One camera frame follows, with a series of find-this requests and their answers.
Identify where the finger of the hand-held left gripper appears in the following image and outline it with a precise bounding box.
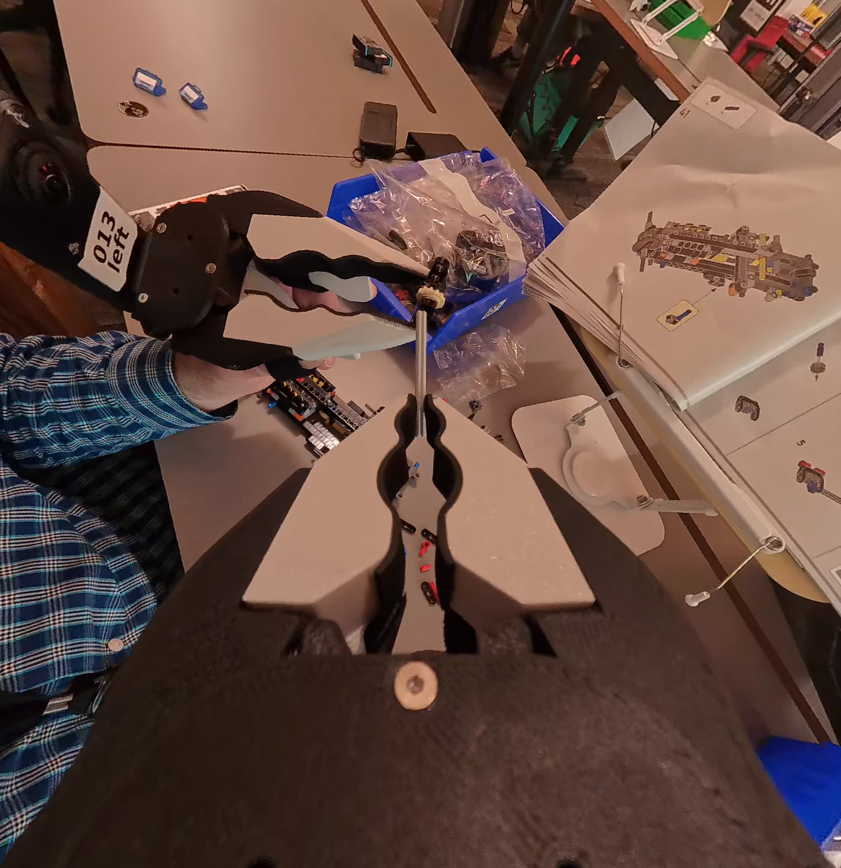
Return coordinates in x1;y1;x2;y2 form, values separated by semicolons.
290;317;423;362
244;213;433;304

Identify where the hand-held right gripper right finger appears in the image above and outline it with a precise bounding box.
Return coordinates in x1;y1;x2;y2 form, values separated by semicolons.
422;393;597;617

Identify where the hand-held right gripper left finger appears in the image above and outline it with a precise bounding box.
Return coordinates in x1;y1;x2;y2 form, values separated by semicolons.
241;393;419;618

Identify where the grey lego axle rod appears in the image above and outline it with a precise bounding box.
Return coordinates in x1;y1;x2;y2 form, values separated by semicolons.
414;305;430;438

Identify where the person's left forearm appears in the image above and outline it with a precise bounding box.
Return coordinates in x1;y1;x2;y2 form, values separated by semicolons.
0;331;240;455

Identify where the part-built grey lego chassis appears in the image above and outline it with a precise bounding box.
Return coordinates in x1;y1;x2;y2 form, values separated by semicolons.
261;369;387;457

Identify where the scatter of small lego pieces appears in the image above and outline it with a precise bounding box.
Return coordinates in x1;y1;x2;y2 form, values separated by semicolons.
393;401;508;606

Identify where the person's left hand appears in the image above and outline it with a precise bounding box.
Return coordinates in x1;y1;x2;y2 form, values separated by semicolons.
173;351;277;416

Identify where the blue plastic bin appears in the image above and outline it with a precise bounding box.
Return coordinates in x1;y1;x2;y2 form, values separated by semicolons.
326;148;566;355
756;736;841;849

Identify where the white book stand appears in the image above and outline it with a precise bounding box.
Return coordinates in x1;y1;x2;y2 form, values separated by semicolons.
512;261;835;609

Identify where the heap of clear plastic bags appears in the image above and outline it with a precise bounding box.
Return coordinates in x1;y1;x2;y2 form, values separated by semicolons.
342;151;549;302

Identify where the clear plastic bag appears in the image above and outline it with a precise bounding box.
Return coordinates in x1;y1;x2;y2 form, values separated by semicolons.
430;324;528;408

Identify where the black power adapter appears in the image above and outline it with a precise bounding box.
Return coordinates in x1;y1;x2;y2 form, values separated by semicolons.
358;100;401;158
403;131;470;162

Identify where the small black blue device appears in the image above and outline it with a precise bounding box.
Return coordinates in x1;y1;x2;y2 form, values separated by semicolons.
351;33;394;70

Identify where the person's plaid shirt torso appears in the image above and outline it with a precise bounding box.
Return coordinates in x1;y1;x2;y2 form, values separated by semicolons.
0;434;184;855

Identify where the green crate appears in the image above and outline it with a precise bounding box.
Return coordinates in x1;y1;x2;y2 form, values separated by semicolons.
515;64;601;153

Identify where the white board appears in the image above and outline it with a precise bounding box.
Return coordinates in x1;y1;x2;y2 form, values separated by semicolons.
602;102;666;162

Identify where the white instruction booklet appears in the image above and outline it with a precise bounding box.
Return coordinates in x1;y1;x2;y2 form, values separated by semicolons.
522;78;841;614

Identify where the green white tray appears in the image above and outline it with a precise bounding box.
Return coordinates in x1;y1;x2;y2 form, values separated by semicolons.
627;0;708;43

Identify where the red box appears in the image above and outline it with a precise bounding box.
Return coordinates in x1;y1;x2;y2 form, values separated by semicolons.
729;14;791;72

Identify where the black shoulder strap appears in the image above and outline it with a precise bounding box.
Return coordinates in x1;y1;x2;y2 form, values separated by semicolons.
0;668;113;736

